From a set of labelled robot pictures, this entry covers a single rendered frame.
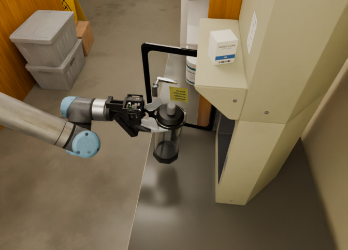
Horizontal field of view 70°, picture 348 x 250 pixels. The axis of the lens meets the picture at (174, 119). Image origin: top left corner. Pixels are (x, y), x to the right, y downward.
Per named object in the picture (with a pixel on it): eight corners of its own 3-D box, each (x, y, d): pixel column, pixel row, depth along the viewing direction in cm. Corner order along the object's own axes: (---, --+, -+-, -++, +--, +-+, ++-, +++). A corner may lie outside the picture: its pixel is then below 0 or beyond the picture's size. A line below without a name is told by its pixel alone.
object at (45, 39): (83, 38, 293) (74, 11, 268) (62, 69, 252) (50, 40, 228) (48, 37, 296) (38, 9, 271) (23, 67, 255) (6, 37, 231)
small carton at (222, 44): (226, 51, 63) (230, 28, 58) (233, 62, 60) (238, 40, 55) (207, 53, 62) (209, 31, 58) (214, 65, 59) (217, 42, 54)
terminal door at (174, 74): (212, 132, 112) (226, 55, 83) (148, 118, 118) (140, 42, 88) (213, 130, 113) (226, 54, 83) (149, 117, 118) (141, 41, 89)
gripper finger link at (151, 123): (163, 126, 75) (138, 115, 78) (163, 138, 79) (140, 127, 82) (168, 119, 76) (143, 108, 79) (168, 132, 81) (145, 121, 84)
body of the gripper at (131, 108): (140, 111, 76) (102, 107, 77) (143, 129, 83) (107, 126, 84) (145, 94, 82) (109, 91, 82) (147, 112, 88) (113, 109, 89)
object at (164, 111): (184, 111, 87) (186, 97, 82) (182, 131, 80) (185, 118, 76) (158, 107, 87) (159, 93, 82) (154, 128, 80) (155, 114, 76)
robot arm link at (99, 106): (95, 125, 84) (102, 108, 90) (108, 126, 84) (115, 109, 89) (89, 109, 79) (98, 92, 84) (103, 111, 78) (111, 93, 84)
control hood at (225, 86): (232, 48, 82) (238, 18, 74) (239, 121, 60) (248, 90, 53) (197, 46, 83) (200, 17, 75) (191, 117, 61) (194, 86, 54)
